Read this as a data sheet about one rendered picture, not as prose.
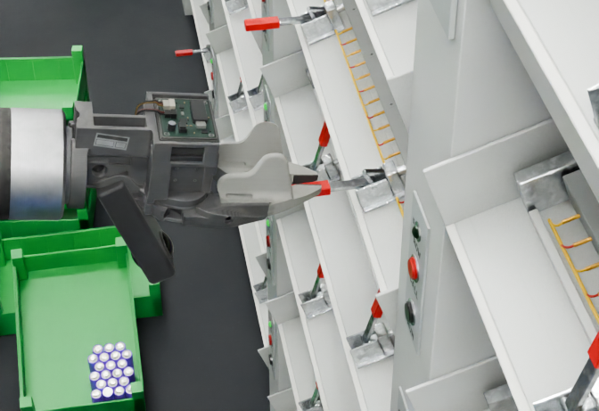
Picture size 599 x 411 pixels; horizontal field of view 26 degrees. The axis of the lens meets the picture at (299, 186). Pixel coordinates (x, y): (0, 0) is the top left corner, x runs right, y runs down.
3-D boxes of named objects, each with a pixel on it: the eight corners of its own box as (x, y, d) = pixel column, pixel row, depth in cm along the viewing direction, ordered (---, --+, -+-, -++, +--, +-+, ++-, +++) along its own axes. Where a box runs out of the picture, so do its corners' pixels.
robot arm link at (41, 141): (8, 242, 103) (7, 168, 111) (69, 242, 105) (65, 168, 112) (12, 153, 98) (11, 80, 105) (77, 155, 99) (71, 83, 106)
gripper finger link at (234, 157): (327, 135, 109) (219, 135, 106) (315, 189, 112) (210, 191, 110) (318, 112, 111) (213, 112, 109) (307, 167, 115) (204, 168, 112)
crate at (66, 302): (146, 411, 219) (143, 391, 212) (25, 427, 216) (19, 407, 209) (128, 258, 235) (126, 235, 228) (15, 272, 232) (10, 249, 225)
